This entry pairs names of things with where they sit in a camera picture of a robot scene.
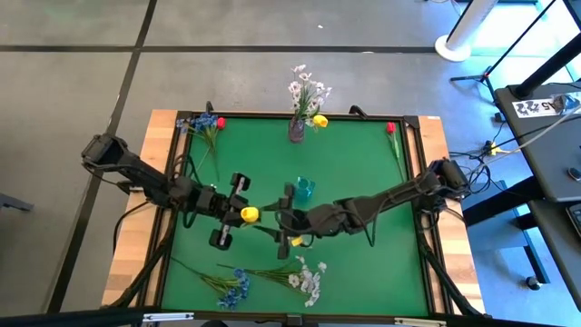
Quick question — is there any white paper with black print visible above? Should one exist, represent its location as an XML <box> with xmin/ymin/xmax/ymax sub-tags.
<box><xmin>511</xmin><ymin>97</ymin><xmax>566</xmax><ymax>118</ymax></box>

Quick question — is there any black desk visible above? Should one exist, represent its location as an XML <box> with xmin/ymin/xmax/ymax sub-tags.
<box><xmin>493</xmin><ymin>81</ymin><xmax>581</xmax><ymax>203</ymax></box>

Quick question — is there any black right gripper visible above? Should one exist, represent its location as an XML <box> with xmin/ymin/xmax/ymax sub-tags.
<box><xmin>251</xmin><ymin>181</ymin><xmax>320</xmax><ymax>261</ymax></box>

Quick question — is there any black desk base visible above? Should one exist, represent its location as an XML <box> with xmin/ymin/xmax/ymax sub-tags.
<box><xmin>462</xmin><ymin>176</ymin><xmax>550</xmax><ymax>285</ymax></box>

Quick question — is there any white artificial flower bunch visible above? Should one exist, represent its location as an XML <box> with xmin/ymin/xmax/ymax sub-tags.
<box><xmin>216</xmin><ymin>254</ymin><xmax>329</xmax><ymax>309</ymax></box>
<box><xmin>287</xmin><ymin>63</ymin><xmax>333</xmax><ymax>126</ymax></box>

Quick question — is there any red artificial tulip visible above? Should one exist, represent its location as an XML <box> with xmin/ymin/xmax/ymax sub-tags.
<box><xmin>385</xmin><ymin>121</ymin><xmax>407</xmax><ymax>183</ymax></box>
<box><xmin>211</xmin><ymin>116</ymin><xmax>228</xmax><ymax>182</ymax></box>

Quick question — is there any green table mat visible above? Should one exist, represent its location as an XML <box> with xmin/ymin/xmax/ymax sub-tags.
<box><xmin>161</xmin><ymin>115</ymin><xmax>430</xmax><ymax>317</ymax></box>

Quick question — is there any black aluminium table frame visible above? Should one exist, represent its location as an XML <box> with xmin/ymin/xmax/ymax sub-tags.
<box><xmin>102</xmin><ymin>108</ymin><xmax>487</xmax><ymax>327</ymax></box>

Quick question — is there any blue artificial flower bunch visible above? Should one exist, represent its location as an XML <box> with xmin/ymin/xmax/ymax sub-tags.
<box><xmin>171</xmin><ymin>256</ymin><xmax>251</xmax><ymax>312</ymax></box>
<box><xmin>175</xmin><ymin>112</ymin><xmax>222</xmax><ymax>183</ymax></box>

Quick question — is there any grey desk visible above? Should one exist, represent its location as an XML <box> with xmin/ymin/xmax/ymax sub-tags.
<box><xmin>528</xmin><ymin>199</ymin><xmax>581</xmax><ymax>310</ymax></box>

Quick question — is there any thin black tripod stand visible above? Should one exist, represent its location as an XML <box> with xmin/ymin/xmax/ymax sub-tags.
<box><xmin>449</xmin><ymin>0</ymin><xmax>558</xmax><ymax>99</ymax></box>

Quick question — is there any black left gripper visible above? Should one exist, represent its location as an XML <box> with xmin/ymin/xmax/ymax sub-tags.
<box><xmin>194</xmin><ymin>171</ymin><xmax>256</xmax><ymax>253</ymax></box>

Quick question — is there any purple glass vase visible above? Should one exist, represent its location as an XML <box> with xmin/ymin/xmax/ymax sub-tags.
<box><xmin>287</xmin><ymin>116</ymin><xmax>306</xmax><ymax>144</ymax></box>

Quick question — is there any white round-base pole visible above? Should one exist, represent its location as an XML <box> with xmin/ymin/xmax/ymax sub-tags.
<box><xmin>434</xmin><ymin>0</ymin><xmax>500</xmax><ymax>63</ymax></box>

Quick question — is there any silver frame bracket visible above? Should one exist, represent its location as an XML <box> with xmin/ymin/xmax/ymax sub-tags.
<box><xmin>393</xmin><ymin>317</ymin><xmax>448</xmax><ymax>327</ymax></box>
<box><xmin>143</xmin><ymin>312</ymin><xmax>195</xmax><ymax>322</ymax></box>

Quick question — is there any dark keyboard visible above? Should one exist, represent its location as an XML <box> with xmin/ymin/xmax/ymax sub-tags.
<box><xmin>566</xmin><ymin>203</ymin><xmax>581</xmax><ymax>237</ymax></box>

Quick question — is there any grey-white cable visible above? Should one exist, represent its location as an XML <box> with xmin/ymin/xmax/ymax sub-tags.
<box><xmin>492</xmin><ymin>104</ymin><xmax>581</xmax><ymax>158</ymax></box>

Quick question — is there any grey metal foot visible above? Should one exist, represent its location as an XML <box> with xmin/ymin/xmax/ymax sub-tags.
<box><xmin>0</xmin><ymin>193</ymin><xmax>35</xmax><ymax>213</ymax></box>

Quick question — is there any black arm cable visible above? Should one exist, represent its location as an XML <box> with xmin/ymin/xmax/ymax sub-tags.
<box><xmin>112</xmin><ymin>201</ymin><xmax>153</xmax><ymax>255</ymax></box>

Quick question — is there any thick black post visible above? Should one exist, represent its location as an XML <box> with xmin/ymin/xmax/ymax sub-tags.
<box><xmin>515</xmin><ymin>34</ymin><xmax>581</xmax><ymax>99</ymax></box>

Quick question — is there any teal glass vase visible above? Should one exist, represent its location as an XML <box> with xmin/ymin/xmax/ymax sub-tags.
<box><xmin>294</xmin><ymin>175</ymin><xmax>317</xmax><ymax>204</ymax></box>

